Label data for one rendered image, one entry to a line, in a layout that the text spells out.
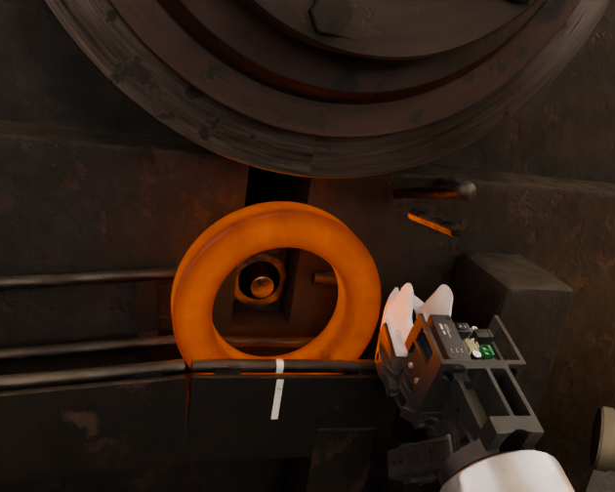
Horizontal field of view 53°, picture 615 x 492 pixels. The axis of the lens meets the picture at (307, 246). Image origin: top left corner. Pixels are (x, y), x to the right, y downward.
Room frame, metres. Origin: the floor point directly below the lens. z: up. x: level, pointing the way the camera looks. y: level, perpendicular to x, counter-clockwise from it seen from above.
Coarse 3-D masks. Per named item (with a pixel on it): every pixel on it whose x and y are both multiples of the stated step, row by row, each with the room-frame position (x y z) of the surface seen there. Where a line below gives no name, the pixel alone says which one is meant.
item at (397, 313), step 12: (396, 288) 0.56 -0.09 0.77; (408, 288) 0.50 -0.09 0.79; (396, 300) 0.51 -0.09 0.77; (408, 300) 0.49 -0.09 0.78; (384, 312) 0.53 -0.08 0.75; (396, 312) 0.51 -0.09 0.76; (408, 312) 0.49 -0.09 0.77; (396, 324) 0.50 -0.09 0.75; (408, 324) 0.48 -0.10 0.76; (396, 336) 0.49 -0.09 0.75; (396, 348) 0.48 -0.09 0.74
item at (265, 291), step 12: (252, 264) 0.59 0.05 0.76; (264, 264) 0.59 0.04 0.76; (240, 276) 0.58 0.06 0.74; (252, 276) 0.57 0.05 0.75; (264, 276) 0.57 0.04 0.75; (276, 276) 0.59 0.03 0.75; (240, 288) 0.58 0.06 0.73; (252, 288) 0.57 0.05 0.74; (264, 288) 0.57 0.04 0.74; (276, 288) 0.59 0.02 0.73
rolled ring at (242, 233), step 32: (224, 224) 0.48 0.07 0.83; (256, 224) 0.48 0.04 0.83; (288, 224) 0.49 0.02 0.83; (320, 224) 0.49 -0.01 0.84; (192, 256) 0.47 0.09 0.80; (224, 256) 0.47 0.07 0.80; (320, 256) 0.50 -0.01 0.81; (352, 256) 0.50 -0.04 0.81; (192, 288) 0.46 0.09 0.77; (352, 288) 0.51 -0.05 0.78; (192, 320) 0.47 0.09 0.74; (352, 320) 0.51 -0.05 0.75; (192, 352) 0.47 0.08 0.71; (224, 352) 0.48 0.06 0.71; (320, 352) 0.51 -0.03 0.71; (352, 352) 0.51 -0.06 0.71
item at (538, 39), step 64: (128, 0) 0.41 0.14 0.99; (192, 0) 0.40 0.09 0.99; (576, 0) 0.50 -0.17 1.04; (192, 64) 0.42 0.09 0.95; (256, 64) 0.42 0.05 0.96; (320, 64) 0.43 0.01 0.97; (384, 64) 0.44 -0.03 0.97; (448, 64) 0.45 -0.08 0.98; (512, 64) 0.49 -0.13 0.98; (320, 128) 0.45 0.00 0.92; (384, 128) 0.46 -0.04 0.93
